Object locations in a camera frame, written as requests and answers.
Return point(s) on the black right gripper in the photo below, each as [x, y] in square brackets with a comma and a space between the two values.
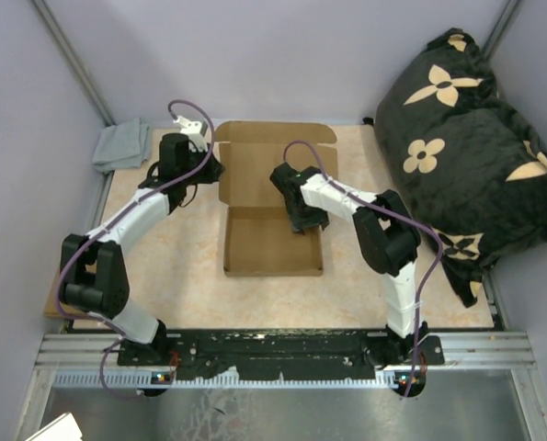
[298, 223]

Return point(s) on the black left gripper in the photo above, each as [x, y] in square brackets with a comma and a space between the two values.
[215, 169]

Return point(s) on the brown cardboard box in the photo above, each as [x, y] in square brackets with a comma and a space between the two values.
[259, 241]

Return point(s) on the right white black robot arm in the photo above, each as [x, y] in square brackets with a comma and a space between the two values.
[388, 244]

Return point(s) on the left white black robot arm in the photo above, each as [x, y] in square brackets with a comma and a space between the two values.
[93, 277]

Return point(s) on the light blue folded cloth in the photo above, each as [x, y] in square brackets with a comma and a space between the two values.
[123, 146]

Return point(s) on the black flower pattern pillow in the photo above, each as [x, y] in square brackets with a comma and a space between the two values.
[466, 163]

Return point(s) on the small brown cardboard piece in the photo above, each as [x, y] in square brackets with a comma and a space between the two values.
[50, 309]

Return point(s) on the white paper sheet corner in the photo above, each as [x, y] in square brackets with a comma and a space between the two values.
[63, 428]

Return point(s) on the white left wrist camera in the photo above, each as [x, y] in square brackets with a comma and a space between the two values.
[195, 131]

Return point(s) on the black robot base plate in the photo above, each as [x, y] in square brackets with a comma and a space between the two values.
[294, 355]

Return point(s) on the grey aluminium frame post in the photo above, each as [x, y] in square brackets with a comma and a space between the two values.
[500, 28]
[73, 61]

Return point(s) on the aluminium rail front frame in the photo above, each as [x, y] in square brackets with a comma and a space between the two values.
[91, 360]

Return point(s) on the right grey aluminium frame post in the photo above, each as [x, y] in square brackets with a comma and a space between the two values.
[500, 28]

